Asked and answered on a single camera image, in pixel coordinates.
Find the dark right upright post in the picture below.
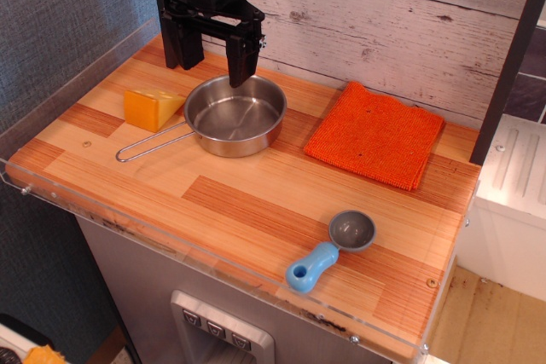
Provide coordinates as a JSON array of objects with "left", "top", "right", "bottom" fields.
[{"left": 469, "top": 0, "right": 545, "bottom": 165}]

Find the clear acrylic guard rail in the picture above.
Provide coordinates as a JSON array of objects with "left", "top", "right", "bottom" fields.
[{"left": 3, "top": 22, "right": 479, "bottom": 363}]

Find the yellow toy cheese wedge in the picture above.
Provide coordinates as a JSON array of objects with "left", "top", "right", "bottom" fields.
[{"left": 124, "top": 90, "right": 185, "bottom": 132}]

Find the blue grey toy scoop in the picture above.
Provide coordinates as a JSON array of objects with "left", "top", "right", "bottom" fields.
[{"left": 285, "top": 211, "right": 377, "bottom": 293}]

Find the orange black object bottom left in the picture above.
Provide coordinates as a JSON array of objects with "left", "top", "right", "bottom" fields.
[{"left": 1, "top": 313, "right": 67, "bottom": 363}]

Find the silver dispenser button panel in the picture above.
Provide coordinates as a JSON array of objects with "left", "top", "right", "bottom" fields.
[{"left": 171, "top": 290, "right": 276, "bottom": 363}]

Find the white toy sink unit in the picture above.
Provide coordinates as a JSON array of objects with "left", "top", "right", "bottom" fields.
[{"left": 456, "top": 115, "right": 545, "bottom": 300}]

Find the orange knitted napkin cloth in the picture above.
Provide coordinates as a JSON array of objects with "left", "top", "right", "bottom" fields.
[{"left": 304, "top": 82, "right": 444, "bottom": 191}]

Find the small steel saucepan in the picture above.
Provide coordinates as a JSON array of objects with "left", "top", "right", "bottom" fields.
[{"left": 115, "top": 75, "right": 288, "bottom": 163}]

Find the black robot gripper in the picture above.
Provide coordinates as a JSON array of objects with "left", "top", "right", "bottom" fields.
[{"left": 160, "top": 0, "right": 264, "bottom": 88}]

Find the grey toy fridge cabinet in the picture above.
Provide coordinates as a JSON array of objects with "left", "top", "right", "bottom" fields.
[{"left": 78, "top": 217, "right": 386, "bottom": 363}]

